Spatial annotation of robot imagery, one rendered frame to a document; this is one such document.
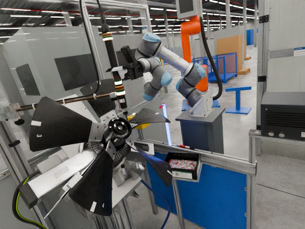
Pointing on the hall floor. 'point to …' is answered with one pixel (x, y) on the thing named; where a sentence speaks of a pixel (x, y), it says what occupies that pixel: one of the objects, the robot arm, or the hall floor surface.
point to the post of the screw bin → (178, 203)
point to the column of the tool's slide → (22, 165)
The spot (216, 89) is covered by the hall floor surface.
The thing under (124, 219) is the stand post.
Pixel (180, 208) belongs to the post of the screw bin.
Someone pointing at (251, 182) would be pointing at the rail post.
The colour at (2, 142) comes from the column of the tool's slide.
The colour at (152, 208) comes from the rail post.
